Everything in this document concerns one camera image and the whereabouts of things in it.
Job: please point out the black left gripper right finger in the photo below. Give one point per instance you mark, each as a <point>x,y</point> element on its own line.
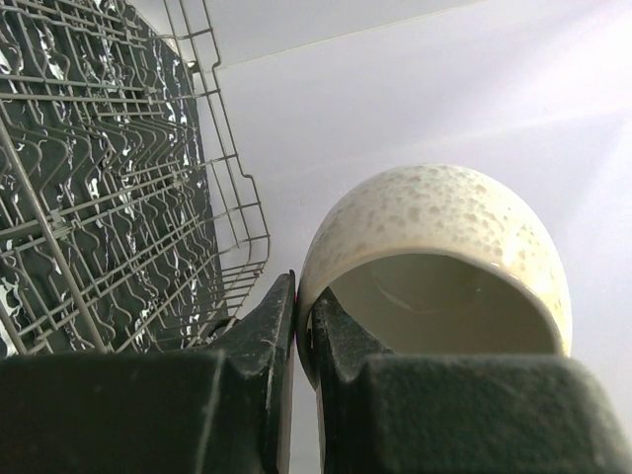
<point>385,413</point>

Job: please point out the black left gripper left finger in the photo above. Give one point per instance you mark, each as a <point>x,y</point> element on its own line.
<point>222,409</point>

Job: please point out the white speckled ceramic mug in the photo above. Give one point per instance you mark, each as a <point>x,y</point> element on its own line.
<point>438,259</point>

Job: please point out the grey wire dish rack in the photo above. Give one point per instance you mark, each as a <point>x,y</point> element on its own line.
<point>128,223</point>

